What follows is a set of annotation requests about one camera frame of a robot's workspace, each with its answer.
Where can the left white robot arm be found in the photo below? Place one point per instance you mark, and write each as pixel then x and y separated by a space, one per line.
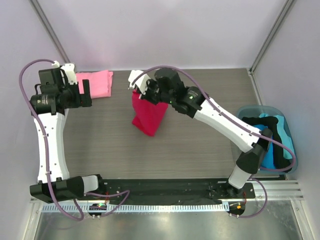
pixel 59 91

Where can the turquoise t shirt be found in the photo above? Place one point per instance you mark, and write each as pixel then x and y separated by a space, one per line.
pixel 283 134

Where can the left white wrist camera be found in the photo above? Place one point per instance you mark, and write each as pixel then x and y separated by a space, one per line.
pixel 68 72

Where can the slotted cable duct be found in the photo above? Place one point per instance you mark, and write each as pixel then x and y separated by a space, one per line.
pixel 90 207

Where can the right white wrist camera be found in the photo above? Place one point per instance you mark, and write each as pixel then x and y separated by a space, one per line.
pixel 138 81

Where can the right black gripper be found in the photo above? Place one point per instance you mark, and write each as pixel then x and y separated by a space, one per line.
pixel 151 94

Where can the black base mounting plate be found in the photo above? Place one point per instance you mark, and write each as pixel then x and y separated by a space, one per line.
pixel 174 192

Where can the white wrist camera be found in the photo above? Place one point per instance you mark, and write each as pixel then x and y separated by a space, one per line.
pixel 68 72
pixel 138 81

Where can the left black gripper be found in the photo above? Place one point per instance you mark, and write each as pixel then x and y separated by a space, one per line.
pixel 85 93

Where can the folded pink t shirt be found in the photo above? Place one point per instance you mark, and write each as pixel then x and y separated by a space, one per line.
pixel 100 83

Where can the black t shirt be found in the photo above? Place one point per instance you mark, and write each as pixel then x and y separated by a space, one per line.
pixel 270 122

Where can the aluminium frame rail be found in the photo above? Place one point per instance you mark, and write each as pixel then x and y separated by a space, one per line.
pixel 283 190

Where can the blue t shirt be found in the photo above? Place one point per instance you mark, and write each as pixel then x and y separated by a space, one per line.
pixel 268 161

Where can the red t shirt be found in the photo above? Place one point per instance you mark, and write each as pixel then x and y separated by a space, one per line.
pixel 148 117

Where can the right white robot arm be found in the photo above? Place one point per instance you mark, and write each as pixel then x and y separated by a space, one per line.
pixel 167 87

